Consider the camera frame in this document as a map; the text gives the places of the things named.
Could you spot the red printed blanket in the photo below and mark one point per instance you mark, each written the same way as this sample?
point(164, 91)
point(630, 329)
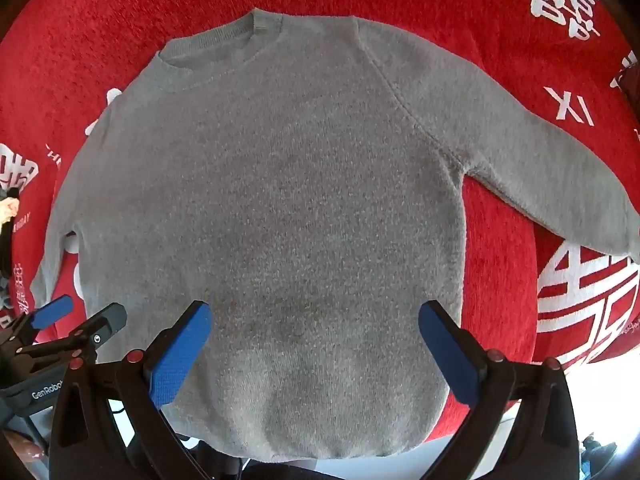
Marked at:
point(425, 0)

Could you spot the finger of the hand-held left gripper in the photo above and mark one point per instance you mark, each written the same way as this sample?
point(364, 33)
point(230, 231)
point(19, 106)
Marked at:
point(50, 312)
point(102, 327)

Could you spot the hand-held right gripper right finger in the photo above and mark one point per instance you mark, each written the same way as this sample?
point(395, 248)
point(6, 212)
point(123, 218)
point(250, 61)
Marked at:
point(450, 360)

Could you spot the person's left hand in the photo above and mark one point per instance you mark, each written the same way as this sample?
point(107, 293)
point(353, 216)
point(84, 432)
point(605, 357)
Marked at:
point(22, 447)

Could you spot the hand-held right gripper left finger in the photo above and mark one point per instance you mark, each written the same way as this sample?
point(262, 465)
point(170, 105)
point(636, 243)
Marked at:
point(182, 355)

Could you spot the grey knit sweater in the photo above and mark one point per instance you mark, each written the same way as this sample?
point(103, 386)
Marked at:
point(280, 220)

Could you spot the person's dark clothing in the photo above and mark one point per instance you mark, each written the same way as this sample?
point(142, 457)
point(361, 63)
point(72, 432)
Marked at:
point(280, 470)

